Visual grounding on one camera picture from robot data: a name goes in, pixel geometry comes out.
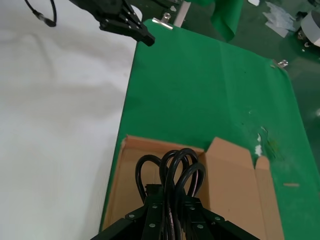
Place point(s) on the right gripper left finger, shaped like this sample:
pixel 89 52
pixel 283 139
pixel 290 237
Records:
pixel 147 222

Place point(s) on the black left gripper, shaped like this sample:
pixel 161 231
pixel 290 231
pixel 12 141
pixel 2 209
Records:
pixel 100 7

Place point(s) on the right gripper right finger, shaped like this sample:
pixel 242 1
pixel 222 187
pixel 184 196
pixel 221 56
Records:
pixel 197 222

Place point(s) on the cardboard box with round holes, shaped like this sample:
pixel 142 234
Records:
pixel 232 187

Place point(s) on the silver binder clip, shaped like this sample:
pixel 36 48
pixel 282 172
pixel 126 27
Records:
pixel 281 63
pixel 163 23

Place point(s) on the green table cloth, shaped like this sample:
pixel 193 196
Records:
pixel 200 87

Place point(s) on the green fabric piece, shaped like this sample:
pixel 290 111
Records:
pixel 225 17

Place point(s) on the small wooden stick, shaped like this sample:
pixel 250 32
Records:
pixel 291 185

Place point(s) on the white table cloth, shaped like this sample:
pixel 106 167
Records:
pixel 50 125

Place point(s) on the white paper scrap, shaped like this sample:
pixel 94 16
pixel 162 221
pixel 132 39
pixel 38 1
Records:
pixel 253 2

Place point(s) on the clear plastic wrapping litter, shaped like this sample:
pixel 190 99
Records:
pixel 278 17

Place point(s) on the white round wheeled base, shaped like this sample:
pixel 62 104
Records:
pixel 312 27

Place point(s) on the white metal post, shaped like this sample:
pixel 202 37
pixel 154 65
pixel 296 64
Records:
pixel 182 12

